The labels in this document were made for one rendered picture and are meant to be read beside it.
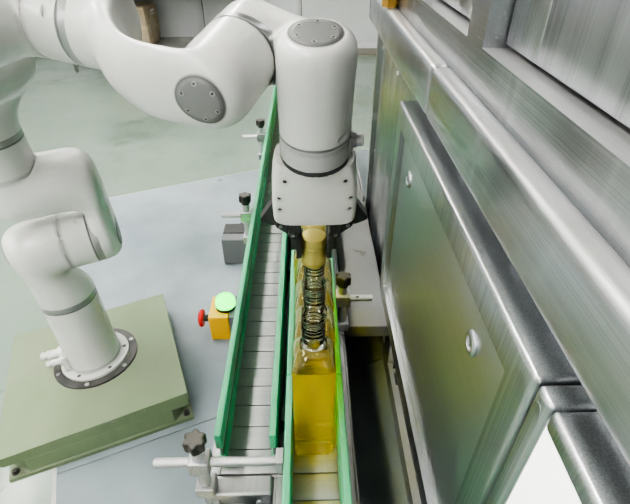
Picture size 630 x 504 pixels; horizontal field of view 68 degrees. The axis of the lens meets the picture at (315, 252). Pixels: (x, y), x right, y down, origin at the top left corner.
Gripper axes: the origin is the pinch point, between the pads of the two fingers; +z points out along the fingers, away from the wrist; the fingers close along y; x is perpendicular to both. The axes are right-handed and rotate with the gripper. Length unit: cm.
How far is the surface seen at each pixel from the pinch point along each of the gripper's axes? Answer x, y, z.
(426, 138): -2.5, -12.8, -15.0
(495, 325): 24.8, -11.5, -20.6
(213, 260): -38, 26, 54
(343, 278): -6.4, -5.6, 18.2
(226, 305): -13.1, 18.0, 37.0
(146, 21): -484, 170, 198
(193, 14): -543, 130, 217
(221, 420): 18.3, 13.1, 16.3
